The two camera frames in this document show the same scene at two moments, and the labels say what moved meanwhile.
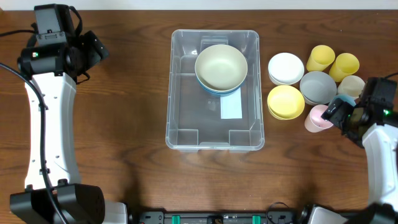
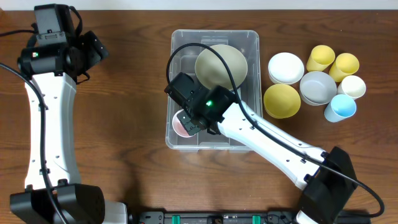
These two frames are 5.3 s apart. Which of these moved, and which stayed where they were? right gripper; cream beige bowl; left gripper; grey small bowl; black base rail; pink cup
Moved: pink cup; right gripper
Stayed: grey small bowl; cream beige bowl; black base rail; left gripper
